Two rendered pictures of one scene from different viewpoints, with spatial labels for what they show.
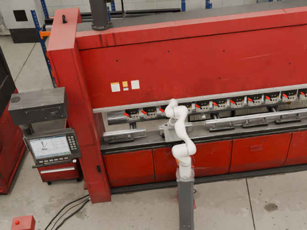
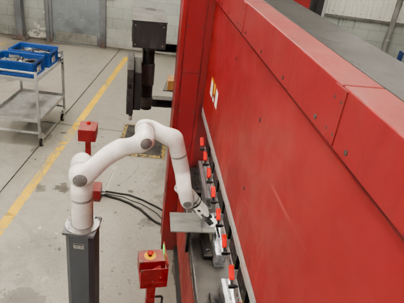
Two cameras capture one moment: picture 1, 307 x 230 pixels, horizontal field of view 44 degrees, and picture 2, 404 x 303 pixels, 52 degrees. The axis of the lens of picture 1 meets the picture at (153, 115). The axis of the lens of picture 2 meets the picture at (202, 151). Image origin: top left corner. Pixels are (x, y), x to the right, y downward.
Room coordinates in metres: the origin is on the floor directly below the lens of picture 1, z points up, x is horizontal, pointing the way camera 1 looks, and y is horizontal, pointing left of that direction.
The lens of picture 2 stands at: (2.87, -2.18, 2.56)
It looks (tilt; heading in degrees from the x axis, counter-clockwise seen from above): 28 degrees down; 82
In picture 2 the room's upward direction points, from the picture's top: 8 degrees clockwise
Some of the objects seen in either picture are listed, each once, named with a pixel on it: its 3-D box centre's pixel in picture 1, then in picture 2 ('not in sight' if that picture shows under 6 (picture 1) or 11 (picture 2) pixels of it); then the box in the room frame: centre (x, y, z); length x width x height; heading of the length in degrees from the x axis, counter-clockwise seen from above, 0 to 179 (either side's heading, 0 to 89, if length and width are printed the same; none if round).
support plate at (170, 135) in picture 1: (172, 133); (192, 222); (3.14, -0.19, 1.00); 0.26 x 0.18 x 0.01; 2
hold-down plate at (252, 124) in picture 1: (254, 124); not in sight; (3.26, -1.19, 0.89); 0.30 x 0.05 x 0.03; 92
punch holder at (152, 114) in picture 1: (149, 110); (216, 167); (3.28, 0.04, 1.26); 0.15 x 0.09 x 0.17; 92
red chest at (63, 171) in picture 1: (56, 148); not in sight; (3.58, 1.32, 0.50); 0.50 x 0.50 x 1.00; 2
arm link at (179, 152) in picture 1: (181, 154); (82, 176); (2.51, -0.23, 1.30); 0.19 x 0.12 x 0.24; 96
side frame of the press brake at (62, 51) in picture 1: (86, 115); (223, 131); (3.43, 0.79, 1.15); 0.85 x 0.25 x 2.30; 2
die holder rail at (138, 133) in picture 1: (124, 134); (204, 183); (3.27, 0.36, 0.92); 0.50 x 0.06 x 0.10; 92
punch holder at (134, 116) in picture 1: (132, 112); (212, 151); (3.27, 0.24, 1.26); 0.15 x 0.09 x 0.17; 92
